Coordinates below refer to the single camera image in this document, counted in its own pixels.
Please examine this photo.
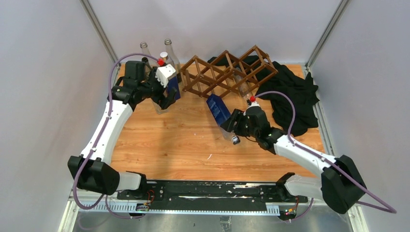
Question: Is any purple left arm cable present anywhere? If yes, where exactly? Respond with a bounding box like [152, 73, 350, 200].
[72, 53, 164, 220]

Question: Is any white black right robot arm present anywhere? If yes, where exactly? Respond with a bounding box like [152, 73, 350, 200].
[221, 106, 366, 214]

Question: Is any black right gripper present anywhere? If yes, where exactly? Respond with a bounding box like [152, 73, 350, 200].
[220, 108, 259, 139]

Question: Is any black cloth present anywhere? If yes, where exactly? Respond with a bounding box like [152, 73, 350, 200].
[207, 55, 320, 138]

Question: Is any brown wooden wine rack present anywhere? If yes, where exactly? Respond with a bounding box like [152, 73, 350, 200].
[180, 45, 278, 98]

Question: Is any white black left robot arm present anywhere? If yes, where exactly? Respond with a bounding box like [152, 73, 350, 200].
[68, 61, 177, 200]

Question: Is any dark green wine bottle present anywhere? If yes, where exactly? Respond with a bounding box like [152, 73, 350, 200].
[141, 57, 152, 74]

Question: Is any clear bottle with black label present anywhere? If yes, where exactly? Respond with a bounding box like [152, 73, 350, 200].
[164, 38, 182, 83]

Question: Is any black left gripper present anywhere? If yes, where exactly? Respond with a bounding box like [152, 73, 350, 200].
[138, 67, 176, 109]

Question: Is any small clear glass bottle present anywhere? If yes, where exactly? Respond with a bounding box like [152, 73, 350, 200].
[234, 74, 252, 104]

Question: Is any blue labelled clear bottle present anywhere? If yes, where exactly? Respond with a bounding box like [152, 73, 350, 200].
[160, 52, 181, 101]

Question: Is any tall clear glass bottle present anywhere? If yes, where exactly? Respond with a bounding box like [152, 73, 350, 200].
[140, 42, 158, 67]

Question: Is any clear bottle with blue label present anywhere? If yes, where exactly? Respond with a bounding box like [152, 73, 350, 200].
[206, 93, 240, 145]

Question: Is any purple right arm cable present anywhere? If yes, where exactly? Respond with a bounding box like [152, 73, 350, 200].
[249, 91, 397, 222]

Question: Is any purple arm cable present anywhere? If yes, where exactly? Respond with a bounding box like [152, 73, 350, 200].
[72, 53, 164, 220]
[249, 91, 397, 222]

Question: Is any clear square glass bottle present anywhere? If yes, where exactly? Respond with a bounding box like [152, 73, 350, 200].
[151, 97, 169, 115]

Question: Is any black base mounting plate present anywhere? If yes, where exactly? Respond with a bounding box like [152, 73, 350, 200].
[117, 180, 308, 213]

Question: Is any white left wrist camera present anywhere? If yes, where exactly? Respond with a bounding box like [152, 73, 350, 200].
[155, 64, 176, 87]

